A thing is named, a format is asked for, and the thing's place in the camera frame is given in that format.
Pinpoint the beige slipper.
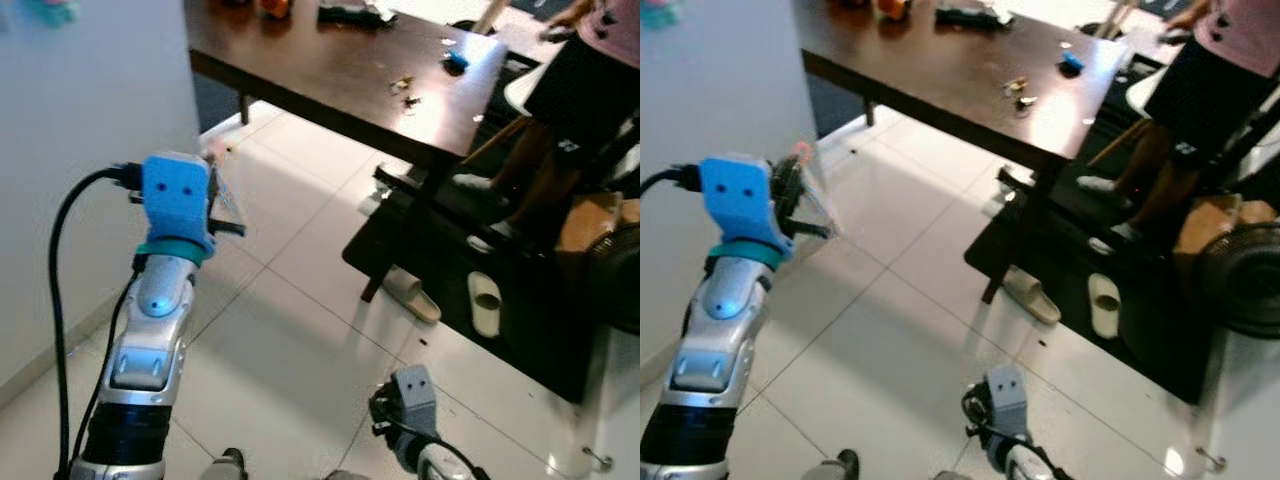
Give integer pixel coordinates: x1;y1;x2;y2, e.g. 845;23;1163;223
1002;267;1062;325
383;267;442;325

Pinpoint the dark wooden table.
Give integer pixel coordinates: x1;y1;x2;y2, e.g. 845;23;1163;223
795;0;1133;304
184;0;512;304

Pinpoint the teal wall toy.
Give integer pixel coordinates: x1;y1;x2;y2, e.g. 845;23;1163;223
24;0;80;27
640;0;693;30

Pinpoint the wooden stick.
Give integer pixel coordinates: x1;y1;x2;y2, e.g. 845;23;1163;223
1098;0;1138;42
472;0;513;38

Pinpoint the person in pink shirt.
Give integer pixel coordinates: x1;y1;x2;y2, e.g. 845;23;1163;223
1075;0;1280;255
450;0;641;253

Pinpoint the white chair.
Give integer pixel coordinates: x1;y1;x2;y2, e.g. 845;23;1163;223
503;64;548;118
1124;68;1168;119

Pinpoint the white slipper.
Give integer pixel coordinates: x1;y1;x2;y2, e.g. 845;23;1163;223
1087;271;1124;339
467;271;504;339

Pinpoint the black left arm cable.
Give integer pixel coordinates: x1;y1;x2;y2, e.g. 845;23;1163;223
48;164;147;480
640;164;703;197

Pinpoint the black round fan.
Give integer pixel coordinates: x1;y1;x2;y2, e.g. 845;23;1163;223
584;223;641;337
1197;221;1280;340

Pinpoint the black floor mat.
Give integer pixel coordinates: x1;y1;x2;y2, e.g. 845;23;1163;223
964;165;1216;405
342;165;613;405

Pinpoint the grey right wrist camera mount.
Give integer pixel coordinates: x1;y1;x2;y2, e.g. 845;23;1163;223
984;364;1033;439
389;364;439;439

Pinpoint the flat black device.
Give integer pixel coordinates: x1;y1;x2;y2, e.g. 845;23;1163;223
317;2;398;30
934;2;1014;30

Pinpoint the brown cardboard box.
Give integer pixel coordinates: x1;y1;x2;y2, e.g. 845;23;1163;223
557;191;641;253
1174;193;1278;255

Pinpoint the white cabinet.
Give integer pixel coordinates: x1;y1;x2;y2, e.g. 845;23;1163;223
545;328;641;480
1165;328;1280;480

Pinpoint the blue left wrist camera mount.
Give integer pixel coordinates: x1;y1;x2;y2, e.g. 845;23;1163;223
698;155;793;269
134;153;217;264

